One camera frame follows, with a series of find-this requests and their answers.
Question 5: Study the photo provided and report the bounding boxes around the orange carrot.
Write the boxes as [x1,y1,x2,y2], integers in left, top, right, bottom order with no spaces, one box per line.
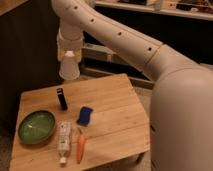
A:
[76,129,86,164]

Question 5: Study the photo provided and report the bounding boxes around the green ceramic bowl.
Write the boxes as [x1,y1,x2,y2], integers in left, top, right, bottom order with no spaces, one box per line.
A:
[18,110,56,145]

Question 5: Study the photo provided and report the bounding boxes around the blue sponge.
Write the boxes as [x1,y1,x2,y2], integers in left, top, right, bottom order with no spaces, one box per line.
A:
[77,106,93,126]

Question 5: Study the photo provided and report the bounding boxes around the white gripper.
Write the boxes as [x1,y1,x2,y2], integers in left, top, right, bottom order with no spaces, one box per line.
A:
[57,30,83,64]

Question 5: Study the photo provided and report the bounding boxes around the clear plastic bottle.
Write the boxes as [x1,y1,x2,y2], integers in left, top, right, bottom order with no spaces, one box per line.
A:
[58,121,71,165]

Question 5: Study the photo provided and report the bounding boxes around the wooden folding table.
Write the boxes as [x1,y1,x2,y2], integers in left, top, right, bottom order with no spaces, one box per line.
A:
[10,74,150,171]

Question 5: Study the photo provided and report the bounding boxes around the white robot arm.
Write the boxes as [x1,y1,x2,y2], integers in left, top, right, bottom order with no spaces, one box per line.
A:
[51,0,213,171]

